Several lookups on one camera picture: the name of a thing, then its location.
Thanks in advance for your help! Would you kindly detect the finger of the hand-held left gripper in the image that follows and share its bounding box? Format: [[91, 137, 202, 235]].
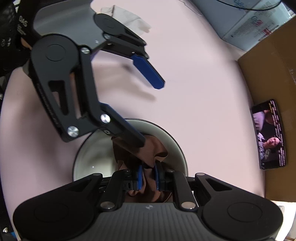
[[32, 46, 147, 148], [104, 23, 166, 90]]

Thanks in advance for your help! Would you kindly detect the black cable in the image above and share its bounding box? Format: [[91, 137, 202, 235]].
[[217, 0, 285, 11]]

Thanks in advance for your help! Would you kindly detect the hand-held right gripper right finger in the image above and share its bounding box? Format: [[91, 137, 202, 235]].
[[154, 161, 234, 211]]

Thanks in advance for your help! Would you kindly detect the brown cloth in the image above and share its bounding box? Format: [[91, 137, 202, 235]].
[[111, 132, 173, 203]]

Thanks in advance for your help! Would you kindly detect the white bowl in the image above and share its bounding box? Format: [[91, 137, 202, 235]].
[[73, 118, 188, 186]]

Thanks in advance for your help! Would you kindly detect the black smartphone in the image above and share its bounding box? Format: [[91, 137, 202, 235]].
[[250, 99, 287, 170]]

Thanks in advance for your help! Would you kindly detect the large brown cardboard box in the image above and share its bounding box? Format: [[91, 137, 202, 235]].
[[235, 17, 296, 241]]

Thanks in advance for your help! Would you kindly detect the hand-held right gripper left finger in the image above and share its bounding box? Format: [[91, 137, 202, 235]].
[[62, 164, 143, 212]]

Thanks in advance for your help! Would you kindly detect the white crumpled tissue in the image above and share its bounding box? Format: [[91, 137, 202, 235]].
[[100, 5, 151, 33]]

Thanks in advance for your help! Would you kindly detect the blue wrapped carton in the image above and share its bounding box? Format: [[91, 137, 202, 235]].
[[189, 0, 295, 52]]

